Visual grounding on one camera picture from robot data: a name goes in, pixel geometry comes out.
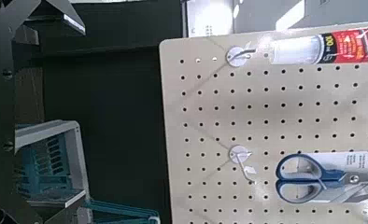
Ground white scissors packaging card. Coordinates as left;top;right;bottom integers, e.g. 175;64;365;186
303;150;368;204

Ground blue crate with grey rim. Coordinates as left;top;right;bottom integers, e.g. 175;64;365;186
14;119;92;224

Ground blue handled scissors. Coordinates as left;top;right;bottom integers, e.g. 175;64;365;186
275;153;368;205

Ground white pegboard hook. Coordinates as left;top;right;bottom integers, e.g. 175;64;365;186
228;144;258;185
225;46;257;68

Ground beige perforated pegboard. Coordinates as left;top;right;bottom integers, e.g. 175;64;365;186
158;21;368;224

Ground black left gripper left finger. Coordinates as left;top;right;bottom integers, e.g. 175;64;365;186
26;187;88;224

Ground teal crate carrying handle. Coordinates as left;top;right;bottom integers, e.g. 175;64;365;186
83;199;162;224

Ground red white sealant tube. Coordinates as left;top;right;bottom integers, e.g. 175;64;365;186
269;26;368;65

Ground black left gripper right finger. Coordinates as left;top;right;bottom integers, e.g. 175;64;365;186
24;0;87;35

